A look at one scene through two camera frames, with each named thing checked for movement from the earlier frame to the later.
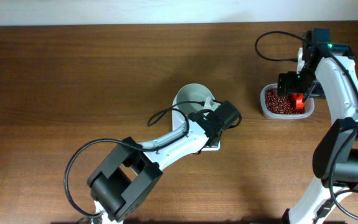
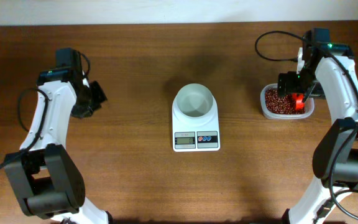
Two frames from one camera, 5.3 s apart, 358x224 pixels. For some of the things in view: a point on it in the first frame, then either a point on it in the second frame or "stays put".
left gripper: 204,119 -> 81,110
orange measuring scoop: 298,98 stays put
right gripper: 288,86 stays put
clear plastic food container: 309,106 stays put
